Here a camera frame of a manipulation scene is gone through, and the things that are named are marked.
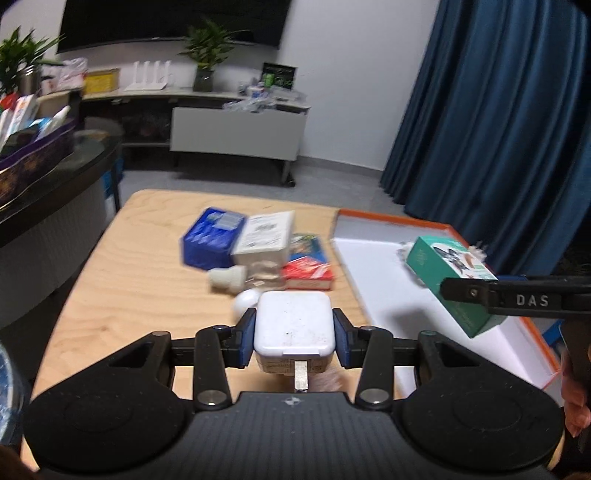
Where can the black green display box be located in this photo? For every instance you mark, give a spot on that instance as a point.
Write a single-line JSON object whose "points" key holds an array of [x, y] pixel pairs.
{"points": [[278, 75]]}

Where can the person's right hand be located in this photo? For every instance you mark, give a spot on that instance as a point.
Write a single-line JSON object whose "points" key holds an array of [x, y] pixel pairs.
{"points": [[577, 413]]}

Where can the white cardboard box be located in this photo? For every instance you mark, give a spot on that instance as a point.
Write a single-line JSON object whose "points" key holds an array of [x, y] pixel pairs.
{"points": [[263, 246]]}

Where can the orange rimmed white tray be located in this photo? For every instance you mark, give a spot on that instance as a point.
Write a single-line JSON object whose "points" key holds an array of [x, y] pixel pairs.
{"points": [[368, 245]]}

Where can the large black television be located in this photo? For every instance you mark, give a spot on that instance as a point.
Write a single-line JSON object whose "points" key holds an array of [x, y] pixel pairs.
{"points": [[87, 23]]}

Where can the blue curtain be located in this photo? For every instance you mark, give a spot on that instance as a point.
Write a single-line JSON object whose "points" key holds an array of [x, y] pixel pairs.
{"points": [[495, 140]]}

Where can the blue cardboard box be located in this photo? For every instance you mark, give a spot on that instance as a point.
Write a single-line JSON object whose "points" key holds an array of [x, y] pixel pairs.
{"points": [[208, 243]]}

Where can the white egg shaped object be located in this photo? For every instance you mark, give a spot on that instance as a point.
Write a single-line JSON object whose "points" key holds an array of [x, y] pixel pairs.
{"points": [[243, 301]]}

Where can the red white plastic bag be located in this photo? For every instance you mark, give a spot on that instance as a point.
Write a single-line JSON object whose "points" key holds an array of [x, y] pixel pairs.
{"points": [[69, 76]]}

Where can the red blue card box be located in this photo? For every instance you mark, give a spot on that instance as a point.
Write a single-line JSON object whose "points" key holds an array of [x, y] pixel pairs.
{"points": [[308, 267]]}

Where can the potted green plant on cabinet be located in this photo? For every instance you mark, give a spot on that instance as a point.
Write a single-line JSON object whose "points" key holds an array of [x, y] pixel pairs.
{"points": [[207, 45]]}

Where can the dark round side table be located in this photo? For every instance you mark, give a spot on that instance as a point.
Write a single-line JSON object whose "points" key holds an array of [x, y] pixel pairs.
{"points": [[49, 231]]}

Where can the green white product box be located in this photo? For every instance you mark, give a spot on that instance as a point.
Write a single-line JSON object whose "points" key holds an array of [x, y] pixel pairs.
{"points": [[453, 274]]}

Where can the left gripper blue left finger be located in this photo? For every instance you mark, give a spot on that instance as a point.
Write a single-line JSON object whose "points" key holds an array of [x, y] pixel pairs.
{"points": [[216, 349]]}

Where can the potted plant at left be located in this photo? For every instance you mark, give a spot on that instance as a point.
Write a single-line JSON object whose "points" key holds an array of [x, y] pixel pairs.
{"points": [[18, 53]]}

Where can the yellow box on cabinet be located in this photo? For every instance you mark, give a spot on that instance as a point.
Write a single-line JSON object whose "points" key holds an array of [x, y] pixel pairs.
{"points": [[101, 81]]}

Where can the white router with antennas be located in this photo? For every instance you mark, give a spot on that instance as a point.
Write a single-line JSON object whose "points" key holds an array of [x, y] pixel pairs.
{"points": [[149, 76]]}

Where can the white plug adapter with prongs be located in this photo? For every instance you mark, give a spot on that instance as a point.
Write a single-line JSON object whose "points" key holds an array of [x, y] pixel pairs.
{"points": [[476, 256]]}

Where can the purple box of items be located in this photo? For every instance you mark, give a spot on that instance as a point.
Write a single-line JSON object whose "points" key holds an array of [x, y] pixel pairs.
{"points": [[36, 135]]}

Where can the white square power adapter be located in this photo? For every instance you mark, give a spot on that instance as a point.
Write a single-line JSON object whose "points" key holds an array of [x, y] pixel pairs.
{"points": [[294, 335]]}

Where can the wooden table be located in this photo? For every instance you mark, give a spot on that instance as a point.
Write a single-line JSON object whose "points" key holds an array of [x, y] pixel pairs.
{"points": [[114, 394]]}

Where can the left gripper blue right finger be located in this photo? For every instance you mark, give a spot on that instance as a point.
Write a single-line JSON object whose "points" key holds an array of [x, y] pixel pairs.
{"points": [[369, 349]]}

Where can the blue bag on floor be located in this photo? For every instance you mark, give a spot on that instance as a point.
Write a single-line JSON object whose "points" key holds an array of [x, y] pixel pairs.
{"points": [[111, 181]]}

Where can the white tv cabinet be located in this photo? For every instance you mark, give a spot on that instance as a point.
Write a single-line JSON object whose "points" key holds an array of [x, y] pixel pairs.
{"points": [[226, 124]]}

